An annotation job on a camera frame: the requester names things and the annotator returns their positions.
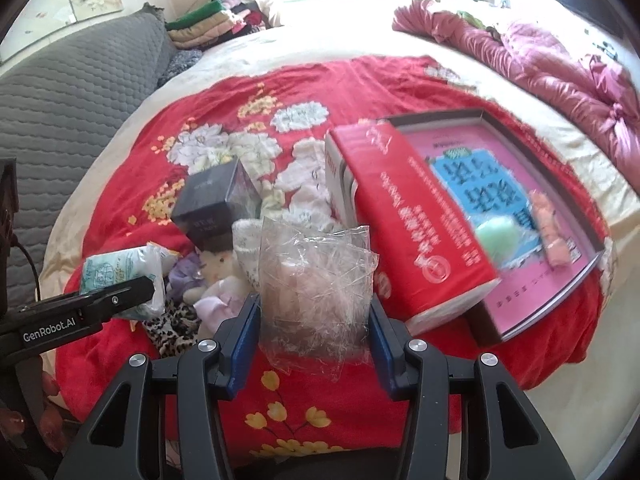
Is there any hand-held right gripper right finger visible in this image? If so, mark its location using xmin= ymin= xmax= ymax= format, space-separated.
xmin=370 ymin=299 xmax=576 ymax=480

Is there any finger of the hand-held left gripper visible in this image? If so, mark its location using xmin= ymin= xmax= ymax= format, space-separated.
xmin=79 ymin=275 xmax=156 ymax=325

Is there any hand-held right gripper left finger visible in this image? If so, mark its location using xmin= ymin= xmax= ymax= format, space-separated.
xmin=55 ymin=294 xmax=262 ymax=480

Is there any white green tissue pack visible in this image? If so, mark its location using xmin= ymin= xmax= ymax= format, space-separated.
xmin=80 ymin=244 xmax=169 ymax=319

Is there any leopard print scrunchie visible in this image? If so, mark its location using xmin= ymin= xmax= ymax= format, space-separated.
xmin=142 ymin=299 xmax=207 ymax=359

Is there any clear plastic bag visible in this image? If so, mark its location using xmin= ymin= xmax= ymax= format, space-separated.
xmin=257 ymin=217 xmax=381 ymax=383

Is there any white floral scrunchie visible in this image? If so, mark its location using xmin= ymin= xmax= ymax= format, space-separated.
xmin=231 ymin=217 xmax=267 ymax=292

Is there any grey shallow box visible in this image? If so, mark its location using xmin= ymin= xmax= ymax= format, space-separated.
xmin=377 ymin=107 xmax=609 ymax=348

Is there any person's left hand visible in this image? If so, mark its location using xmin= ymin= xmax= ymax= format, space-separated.
xmin=0 ymin=373 xmax=67 ymax=439

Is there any purple scrunchie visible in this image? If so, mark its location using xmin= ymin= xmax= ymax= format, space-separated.
xmin=167 ymin=254 xmax=207 ymax=307

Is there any small cloth doll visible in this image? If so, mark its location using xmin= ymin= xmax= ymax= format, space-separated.
xmin=182 ymin=232 xmax=251 ymax=342

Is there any black glossy box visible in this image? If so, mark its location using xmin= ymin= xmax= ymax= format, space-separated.
xmin=171 ymin=160 xmax=261 ymax=252

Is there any red cardboard box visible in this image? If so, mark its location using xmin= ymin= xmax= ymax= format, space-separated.
xmin=324 ymin=120 xmax=502 ymax=336

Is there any green sponge in bag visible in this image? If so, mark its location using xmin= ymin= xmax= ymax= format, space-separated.
xmin=472 ymin=212 xmax=532 ymax=267

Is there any grey quilted cover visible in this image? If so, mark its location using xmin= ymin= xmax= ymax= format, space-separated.
xmin=0 ymin=7 xmax=177 ymax=311

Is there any pink blue book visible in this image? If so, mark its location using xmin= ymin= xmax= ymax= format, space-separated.
xmin=400 ymin=125 xmax=602 ymax=341

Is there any dark patterned cloth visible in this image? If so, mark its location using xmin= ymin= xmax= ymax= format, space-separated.
xmin=159 ymin=49 xmax=204 ymax=87

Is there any red floral blanket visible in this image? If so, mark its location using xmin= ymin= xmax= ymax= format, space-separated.
xmin=50 ymin=55 xmax=616 ymax=480

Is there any pile of folded clothes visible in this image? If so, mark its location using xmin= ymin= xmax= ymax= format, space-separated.
xmin=165 ymin=0 xmax=274 ymax=52

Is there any cream bed sheet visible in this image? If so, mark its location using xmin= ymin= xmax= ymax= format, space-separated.
xmin=37 ymin=0 xmax=640 ymax=480

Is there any pink quilt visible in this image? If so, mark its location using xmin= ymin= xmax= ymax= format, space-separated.
xmin=391 ymin=0 xmax=640 ymax=172

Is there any green white clothing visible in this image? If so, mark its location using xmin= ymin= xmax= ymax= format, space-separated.
xmin=439 ymin=0 xmax=502 ymax=32

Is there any black cable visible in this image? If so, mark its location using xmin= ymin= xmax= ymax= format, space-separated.
xmin=12 ymin=232 xmax=45 ymax=307

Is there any peach soft hair tie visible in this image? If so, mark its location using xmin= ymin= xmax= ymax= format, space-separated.
xmin=529 ymin=191 xmax=572 ymax=269

